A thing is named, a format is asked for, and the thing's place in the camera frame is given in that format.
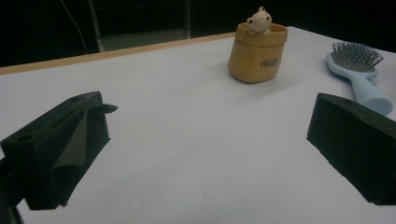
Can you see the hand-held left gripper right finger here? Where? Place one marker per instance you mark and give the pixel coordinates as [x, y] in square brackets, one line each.
[355, 146]

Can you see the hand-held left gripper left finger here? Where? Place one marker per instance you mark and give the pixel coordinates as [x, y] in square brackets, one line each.
[46, 149]

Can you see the light blue hairbrush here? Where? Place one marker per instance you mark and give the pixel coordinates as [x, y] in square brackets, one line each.
[361, 84]

